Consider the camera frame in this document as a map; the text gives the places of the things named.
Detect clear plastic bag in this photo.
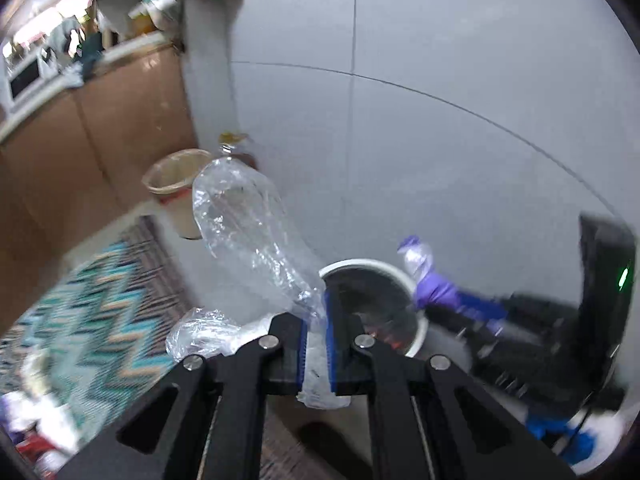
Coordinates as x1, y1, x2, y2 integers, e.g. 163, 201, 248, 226
192, 157, 350, 410
165, 308, 273, 362

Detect beige lined waste bin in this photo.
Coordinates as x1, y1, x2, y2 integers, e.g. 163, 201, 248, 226
142, 148, 213, 240

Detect white microwave oven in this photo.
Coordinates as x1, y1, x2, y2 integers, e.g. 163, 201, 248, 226
6, 52, 44, 110

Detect white black trash bin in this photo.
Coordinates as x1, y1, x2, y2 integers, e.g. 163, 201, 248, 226
320, 259, 428, 358

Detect grey blue dish cloth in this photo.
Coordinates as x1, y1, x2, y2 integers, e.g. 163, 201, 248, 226
61, 51, 103, 89

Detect crumpled clear plastic bag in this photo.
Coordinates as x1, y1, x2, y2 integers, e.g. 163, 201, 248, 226
165, 308, 273, 362

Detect brown kitchen cabinets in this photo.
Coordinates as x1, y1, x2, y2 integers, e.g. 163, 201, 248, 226
1, 47, 198, 328

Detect zigzag patterned rug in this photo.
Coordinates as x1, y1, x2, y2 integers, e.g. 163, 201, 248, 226
23, 217, 188, 436

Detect right gloved hand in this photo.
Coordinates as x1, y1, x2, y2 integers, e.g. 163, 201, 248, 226
525, 411, 627, 477

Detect purple plastic wrapper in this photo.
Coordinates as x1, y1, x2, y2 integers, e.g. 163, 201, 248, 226
397, 235, 506, 336

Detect cooking oil bottle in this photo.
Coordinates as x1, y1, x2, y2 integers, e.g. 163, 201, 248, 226
218, 131, 258, 169

